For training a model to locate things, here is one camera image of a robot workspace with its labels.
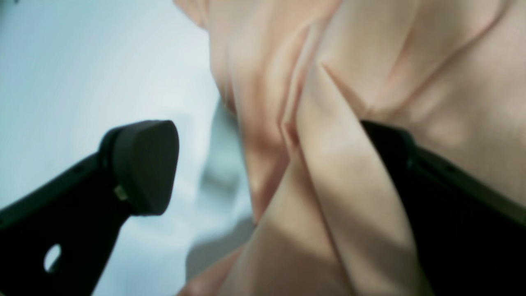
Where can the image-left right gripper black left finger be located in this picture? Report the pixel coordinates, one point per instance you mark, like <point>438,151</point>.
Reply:
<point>57,240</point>

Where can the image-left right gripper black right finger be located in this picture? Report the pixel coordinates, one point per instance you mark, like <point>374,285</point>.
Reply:
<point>471,241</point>

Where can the peach t-shirt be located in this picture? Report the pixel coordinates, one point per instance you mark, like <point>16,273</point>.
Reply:
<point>299,75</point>

